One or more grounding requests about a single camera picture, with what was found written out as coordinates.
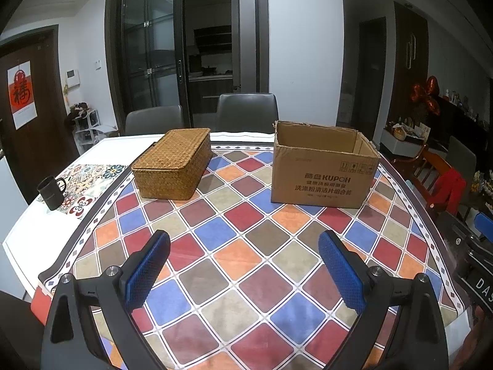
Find dark framed sliding glass door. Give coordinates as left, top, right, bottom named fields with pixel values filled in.
left=106, top=0, right=270, bottom=124

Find white shoe rack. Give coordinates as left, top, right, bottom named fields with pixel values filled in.
left=65, top=102, right=101, bottom=145

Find floral patterned placemat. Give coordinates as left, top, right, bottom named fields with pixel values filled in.
left=36, top=164, right=129, bottom=220

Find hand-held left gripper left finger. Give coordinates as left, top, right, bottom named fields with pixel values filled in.
left=40, top=229, right=172, bottom=370

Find dark entry door with handle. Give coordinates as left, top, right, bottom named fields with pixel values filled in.
left=393, top=2, right=430, bottom=132

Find red foil balloon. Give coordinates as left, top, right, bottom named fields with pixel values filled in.
left=409, top=76, right=442, bottom=116

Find dark wooden door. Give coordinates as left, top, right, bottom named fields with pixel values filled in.
left=0, top=25, right=78, bottom=205

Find silver refrigerator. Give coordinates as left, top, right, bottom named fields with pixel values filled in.
left=230, top=0, right=257, bottom=93

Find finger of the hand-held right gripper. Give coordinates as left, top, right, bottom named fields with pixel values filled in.
left=475, top=213, right=493, bottom=240
left=439, top=212, right=478, bottom=251

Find red garment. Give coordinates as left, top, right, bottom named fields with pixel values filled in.
left=429, top=167, right=467, bottom=209

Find grey dining chair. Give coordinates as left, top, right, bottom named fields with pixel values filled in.
left=216, top=92, right=279, bottom=132
left=125, top=105, right=185, bottom=136
left=447, top=136, right=478, bottom=186

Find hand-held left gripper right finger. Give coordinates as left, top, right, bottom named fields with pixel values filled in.
left=318, top=229, right=449, bottom=370

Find white low cabinet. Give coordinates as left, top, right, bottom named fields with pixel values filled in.
left=381, top=127, right=428, bottom=155

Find brown cardboard box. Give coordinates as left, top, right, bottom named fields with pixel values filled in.
left=271, top=120, right=382, bottom=209

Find woven wicker basket with lid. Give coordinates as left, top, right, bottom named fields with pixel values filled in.
left=132, top=128, right=212, bottom=201

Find red and white door poster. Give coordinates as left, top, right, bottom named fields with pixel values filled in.
left=7, top=61, right=38, bottom=130

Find dark sideboard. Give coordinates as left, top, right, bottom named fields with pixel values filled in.
left=435, top=96, right=493, bottom=170

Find black mug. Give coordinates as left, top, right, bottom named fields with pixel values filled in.
left=36, top=176, right=66, bottom=211

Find brown wooden chair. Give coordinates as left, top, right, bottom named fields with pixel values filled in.
left=389, top=144, right=474, bottom=216

